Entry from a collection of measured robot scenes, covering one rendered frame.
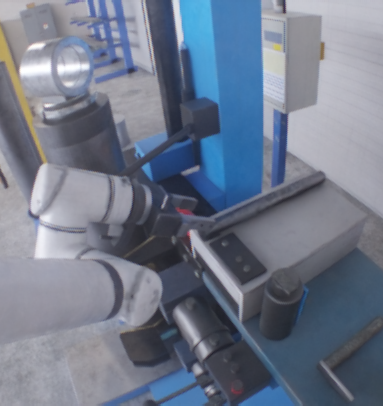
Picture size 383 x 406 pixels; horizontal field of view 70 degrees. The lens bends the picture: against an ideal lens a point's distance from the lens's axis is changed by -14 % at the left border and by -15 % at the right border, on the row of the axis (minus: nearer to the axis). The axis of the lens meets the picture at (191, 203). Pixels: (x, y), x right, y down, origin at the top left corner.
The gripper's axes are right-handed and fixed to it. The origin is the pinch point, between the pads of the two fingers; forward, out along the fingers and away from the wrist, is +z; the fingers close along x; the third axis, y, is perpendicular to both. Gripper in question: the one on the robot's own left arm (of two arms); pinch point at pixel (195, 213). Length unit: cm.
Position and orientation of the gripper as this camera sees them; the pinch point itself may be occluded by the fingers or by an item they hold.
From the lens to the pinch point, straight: 67.2
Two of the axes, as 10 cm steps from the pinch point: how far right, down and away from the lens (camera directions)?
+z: 7.8, 1.4, 6.1
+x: -4.6, -5.4, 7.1
